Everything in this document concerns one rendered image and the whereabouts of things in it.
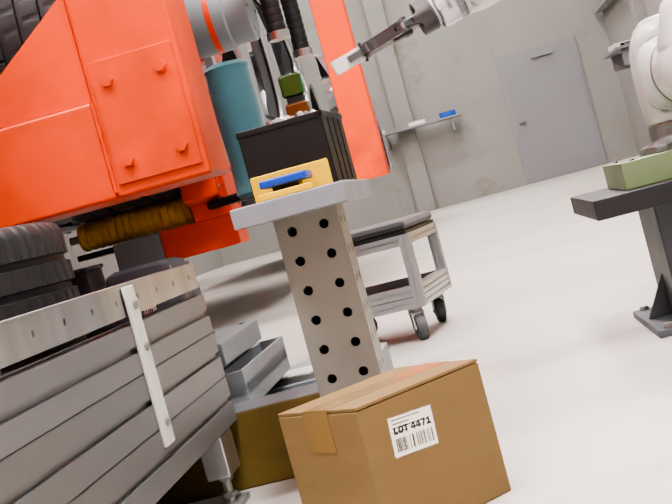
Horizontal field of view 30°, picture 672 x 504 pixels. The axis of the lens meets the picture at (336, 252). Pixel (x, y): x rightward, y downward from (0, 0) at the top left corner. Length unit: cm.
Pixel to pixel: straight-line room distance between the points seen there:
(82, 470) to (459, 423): 50
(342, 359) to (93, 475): 63
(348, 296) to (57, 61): 61
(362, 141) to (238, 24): 370
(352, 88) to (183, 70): 421
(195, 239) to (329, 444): 106
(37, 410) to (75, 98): 88
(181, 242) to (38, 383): 126
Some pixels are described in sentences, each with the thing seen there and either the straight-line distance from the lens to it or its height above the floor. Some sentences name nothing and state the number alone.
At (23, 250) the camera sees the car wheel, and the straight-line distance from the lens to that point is 172.
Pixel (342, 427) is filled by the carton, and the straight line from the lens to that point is 153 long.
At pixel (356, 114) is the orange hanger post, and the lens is 620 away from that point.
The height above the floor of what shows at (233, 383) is 15.
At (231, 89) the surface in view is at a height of 68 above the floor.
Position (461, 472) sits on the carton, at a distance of 161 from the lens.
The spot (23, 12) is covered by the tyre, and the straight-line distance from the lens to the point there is 236.
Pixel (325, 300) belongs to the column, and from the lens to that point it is 192.
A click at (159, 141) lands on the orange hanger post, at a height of 59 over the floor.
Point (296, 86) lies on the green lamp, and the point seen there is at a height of 63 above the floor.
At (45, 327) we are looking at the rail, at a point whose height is 37.
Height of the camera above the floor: 41
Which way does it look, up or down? 2 degrees down
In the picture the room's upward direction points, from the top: 15 degrees counter-clockwise
